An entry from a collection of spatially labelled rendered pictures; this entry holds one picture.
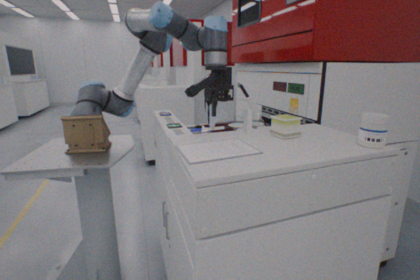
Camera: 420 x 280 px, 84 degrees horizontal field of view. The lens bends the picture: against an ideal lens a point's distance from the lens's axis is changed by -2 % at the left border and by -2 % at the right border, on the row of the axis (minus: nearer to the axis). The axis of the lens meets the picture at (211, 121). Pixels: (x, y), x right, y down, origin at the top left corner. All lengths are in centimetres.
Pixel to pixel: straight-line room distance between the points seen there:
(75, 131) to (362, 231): 114
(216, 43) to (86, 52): 833
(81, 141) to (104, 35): 790
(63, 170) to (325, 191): 92
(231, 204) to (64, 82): 876
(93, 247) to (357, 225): 115
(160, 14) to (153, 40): 41
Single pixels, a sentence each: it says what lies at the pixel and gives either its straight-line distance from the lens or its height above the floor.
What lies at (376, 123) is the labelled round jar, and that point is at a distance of 82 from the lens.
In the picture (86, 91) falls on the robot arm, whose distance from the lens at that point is 127.
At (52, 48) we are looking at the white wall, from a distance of 920.
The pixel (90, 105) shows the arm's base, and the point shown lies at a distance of 121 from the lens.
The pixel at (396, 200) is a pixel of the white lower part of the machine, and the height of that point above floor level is 48.
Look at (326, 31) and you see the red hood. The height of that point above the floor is 134.
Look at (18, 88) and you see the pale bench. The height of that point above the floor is 75.
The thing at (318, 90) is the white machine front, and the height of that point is 110.
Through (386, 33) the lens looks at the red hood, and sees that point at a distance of 134.
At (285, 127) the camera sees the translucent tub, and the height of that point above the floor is 101.
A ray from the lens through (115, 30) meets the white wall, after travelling 899.
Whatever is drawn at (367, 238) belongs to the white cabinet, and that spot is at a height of 68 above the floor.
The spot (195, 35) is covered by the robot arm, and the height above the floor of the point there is 130.
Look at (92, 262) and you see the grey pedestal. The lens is 149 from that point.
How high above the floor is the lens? 119
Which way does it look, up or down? 13 degrees down
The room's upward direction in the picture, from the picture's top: straight up
